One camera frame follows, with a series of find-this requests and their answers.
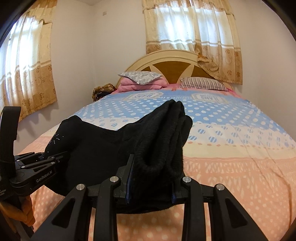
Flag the peach blue polka-dot bedspread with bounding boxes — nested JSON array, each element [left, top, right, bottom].
[[18, 89, 296, 241]]

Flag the pink folded blanket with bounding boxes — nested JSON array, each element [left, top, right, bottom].
[[117, 77, 169, 92]]

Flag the striped pillow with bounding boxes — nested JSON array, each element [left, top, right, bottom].
[[180, 77, 228, 91]]

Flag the black pants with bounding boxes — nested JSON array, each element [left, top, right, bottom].
[[44, 100, 193, 214]]

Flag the brown patterned cloth bundle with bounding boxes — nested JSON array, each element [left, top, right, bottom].
[[92, 83, 117, 102]]

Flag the grey patterned pillow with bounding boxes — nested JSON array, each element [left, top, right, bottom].
[[119, 71, 162, 85]]

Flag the person's left hand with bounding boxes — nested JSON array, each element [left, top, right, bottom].
[[1, 196, 36, 233]]

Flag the beige curtain behind headboard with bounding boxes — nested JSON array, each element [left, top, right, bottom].
[[142, 1, 243, 84]]

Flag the beige curtain side window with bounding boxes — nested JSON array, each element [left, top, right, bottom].
[[1, 1, 57, 120]]

